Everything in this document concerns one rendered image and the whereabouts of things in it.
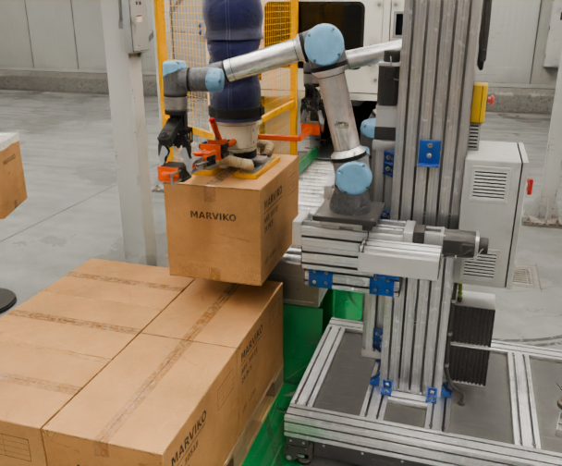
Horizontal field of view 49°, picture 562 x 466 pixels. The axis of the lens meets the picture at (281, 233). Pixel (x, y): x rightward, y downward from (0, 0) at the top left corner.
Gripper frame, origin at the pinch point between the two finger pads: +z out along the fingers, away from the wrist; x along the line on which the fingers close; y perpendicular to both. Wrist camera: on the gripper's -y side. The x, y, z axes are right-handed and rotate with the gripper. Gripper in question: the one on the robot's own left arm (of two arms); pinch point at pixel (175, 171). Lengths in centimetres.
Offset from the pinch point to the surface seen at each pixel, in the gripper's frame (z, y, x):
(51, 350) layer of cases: 67, -16, 45
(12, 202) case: 55, 100, 149
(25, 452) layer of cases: 78, -55, 28
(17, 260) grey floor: 121, 162, 204
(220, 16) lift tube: -49, 48, 2
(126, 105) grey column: 3, 143, 97
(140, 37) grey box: -36, 147, 88
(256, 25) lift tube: -45, 57, -10
